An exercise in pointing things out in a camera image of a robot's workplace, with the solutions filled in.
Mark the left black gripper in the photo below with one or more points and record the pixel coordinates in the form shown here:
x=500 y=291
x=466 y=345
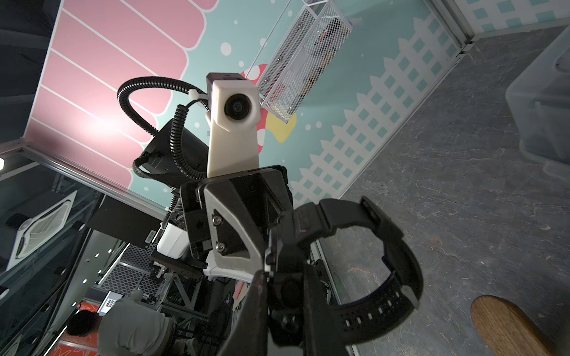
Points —
x=227 y=219

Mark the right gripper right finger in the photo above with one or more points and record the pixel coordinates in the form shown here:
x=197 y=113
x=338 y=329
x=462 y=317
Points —
x=321 y=336

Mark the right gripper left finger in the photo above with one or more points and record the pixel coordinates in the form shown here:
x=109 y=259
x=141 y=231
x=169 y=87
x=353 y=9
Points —
x=250 y=334

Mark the large black digital watch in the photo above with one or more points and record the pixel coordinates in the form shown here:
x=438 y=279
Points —
x=371 y=279

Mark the wooden watch stand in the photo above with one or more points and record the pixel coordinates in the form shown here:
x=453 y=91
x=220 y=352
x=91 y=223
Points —
x=506 y=329

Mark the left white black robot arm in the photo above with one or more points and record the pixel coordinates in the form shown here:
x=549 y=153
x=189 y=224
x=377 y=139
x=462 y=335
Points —
x=178 y=152

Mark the person in grey shirt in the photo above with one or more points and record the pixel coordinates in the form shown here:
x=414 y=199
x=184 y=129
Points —
x=128 y=328

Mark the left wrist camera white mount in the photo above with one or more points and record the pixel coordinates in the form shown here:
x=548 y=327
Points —
x=234 y=114

